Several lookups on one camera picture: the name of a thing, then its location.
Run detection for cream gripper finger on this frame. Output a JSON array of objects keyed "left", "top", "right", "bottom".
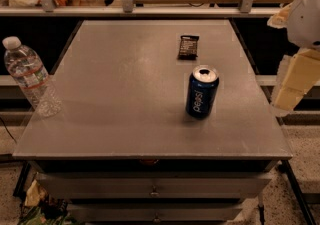
[
  {"left": 271, "top": 49, "right": 320, "bottom": 117},
  {"left": 267, "top": 4, "right": 292, "bottom": 29}
]

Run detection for black rxbar chocolate wrapper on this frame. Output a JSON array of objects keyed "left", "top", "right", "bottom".
[{"left": 178, "top": 35, "right": 199, "bottom": 60}]

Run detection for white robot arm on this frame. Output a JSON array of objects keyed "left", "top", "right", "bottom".
[{"left": 267, "top": 0, "right": 320, "bottom": 117}]

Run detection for clear plastic water bottle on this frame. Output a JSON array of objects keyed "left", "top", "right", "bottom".
[{"left": 2, "top": 36, "right": 62, "bottom": 117}]

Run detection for blue pepsi can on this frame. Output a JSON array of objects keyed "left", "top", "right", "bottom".
[{"left": 186, "top": 65, "right": 219, "bottom": 119}]

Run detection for lower grey drawer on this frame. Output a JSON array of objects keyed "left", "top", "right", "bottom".
[{"left": 68, "top": 203, "right": 242, "bottom": 223}]

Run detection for grey drawer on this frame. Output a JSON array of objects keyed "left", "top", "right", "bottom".
[
  {"left": 36, "top": 173, "right": 271, "bottom": 199},
  {"left": 68, "top": 203, "right": 242, "bottom": 223}
]

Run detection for upper grey drawer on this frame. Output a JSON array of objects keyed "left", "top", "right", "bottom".
[{"left": 36, "top": 173, "right": 271, "bottom": 199}]

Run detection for snack bags on floor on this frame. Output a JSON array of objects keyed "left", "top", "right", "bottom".
[{"left": 18, "top": 180, "right": 83, "bottom": 225}]

